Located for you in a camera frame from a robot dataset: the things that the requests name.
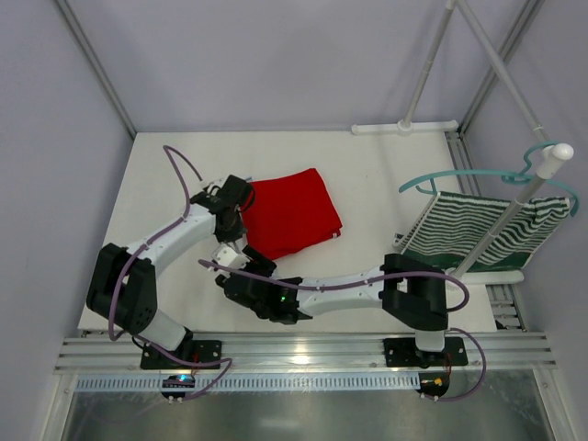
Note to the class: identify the teal hanger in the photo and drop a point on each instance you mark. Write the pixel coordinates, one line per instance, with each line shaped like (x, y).
(555, 155)

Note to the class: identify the white clothes rack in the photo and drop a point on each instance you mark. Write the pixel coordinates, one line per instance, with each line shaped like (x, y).
(492, 136)

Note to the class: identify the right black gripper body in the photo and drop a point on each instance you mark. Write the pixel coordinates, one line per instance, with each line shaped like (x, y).
(256, 263)

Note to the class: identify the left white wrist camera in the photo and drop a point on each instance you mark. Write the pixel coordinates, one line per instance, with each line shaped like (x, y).
(209, 184)

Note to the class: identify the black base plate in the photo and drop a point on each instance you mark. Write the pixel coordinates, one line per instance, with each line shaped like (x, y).
(403, 353)
(206, 353)

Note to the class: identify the green white striped garment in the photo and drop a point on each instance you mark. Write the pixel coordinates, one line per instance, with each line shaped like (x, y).
(451, 225)

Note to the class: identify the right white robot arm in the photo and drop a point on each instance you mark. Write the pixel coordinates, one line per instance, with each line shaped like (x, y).
(411, 292)

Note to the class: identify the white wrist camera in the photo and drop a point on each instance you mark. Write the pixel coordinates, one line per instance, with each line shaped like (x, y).
(209, 184)
(225, 256)

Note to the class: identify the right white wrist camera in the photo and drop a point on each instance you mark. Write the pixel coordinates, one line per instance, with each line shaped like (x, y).
(225, 256)

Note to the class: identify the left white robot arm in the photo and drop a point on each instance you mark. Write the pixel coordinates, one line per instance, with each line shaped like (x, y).
(123, 287)

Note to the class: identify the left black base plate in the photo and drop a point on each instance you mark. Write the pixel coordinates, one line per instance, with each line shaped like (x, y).
(206, 353)

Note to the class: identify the slotted cable duct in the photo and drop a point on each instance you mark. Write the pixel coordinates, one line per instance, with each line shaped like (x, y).
(246, 382)

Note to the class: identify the red trousers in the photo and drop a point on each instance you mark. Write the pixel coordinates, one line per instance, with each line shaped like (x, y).
(290, 214)

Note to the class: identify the aluminium mounting rail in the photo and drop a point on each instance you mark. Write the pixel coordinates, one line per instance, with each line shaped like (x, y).
(299, 352)

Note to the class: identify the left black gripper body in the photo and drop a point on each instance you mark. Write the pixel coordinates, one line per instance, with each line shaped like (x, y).
(231, 225)

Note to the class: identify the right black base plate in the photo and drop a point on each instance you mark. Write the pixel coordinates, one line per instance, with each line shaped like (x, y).
(403, 353)

